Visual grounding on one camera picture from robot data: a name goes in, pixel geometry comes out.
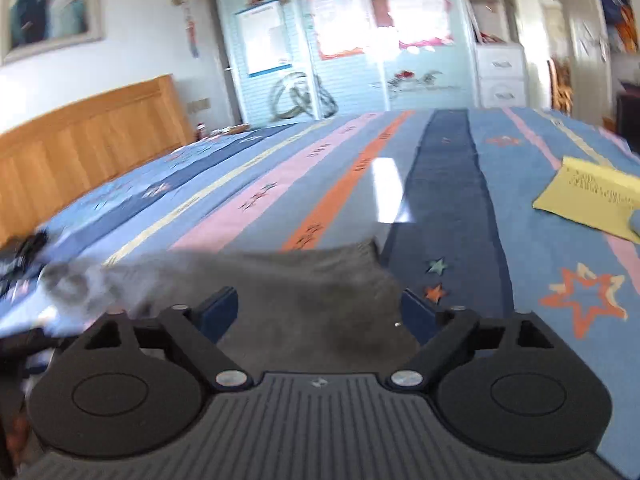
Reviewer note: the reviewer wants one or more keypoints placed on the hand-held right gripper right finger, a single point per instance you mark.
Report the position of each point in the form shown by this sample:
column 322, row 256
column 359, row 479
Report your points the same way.
column 417, row 315

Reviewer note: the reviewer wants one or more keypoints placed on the black leather handbag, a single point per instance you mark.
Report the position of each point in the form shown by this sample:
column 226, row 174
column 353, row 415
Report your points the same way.
column 20, row 265

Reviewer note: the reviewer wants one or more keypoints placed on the grey knit sweater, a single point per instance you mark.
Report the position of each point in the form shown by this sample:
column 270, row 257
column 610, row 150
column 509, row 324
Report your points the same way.
column 300, row 300

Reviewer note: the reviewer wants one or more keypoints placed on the wooden chair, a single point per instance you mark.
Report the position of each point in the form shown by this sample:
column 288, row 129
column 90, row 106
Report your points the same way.
column 560, row 85

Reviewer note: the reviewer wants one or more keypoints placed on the blue-framed poster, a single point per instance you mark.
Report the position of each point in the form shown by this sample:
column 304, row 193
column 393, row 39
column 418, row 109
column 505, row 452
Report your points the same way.
column 262, row 40

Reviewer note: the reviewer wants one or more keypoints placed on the white drawer unit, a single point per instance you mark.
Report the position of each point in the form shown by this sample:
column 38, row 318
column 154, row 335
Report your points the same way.
column 500, row 75

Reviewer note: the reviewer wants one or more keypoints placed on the white wardrobe with sliding doors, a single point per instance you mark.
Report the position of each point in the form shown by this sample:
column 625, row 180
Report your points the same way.
column 350, row 75

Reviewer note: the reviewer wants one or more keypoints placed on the white door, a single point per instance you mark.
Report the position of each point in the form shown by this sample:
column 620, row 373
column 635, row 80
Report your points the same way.
column 587, row 35

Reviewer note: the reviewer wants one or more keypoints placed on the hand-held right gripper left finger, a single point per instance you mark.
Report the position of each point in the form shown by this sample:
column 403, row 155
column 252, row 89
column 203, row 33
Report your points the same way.
column 220, row 310

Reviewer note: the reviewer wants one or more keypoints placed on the light blue cloth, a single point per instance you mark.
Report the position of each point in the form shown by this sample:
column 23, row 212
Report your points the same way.
column 635, row 224

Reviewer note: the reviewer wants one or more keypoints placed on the striped blue bed sheet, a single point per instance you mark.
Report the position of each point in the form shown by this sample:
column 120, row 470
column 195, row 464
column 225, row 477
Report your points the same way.
column 450, row 185

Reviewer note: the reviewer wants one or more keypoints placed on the yellow paper sheet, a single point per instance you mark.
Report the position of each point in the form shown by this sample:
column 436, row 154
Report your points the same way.
column 590, row 195

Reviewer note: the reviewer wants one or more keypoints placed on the pink-bordered poster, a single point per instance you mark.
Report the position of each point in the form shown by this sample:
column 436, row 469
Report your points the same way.
column 415, row 7

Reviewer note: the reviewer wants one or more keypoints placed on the framed wedding photo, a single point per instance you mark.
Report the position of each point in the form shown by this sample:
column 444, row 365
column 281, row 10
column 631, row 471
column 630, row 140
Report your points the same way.
column 47, row 5

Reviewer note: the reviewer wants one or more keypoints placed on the small dark bottle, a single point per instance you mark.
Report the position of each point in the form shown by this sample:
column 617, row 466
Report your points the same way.
column 201, row 131

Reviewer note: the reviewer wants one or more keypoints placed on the wooden headboard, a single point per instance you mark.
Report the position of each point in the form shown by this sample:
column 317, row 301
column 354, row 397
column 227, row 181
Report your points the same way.
column 85, row 145

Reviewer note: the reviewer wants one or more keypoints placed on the orange-bordered poster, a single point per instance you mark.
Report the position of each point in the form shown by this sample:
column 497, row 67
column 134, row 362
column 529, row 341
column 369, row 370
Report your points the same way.
column 339, row 20

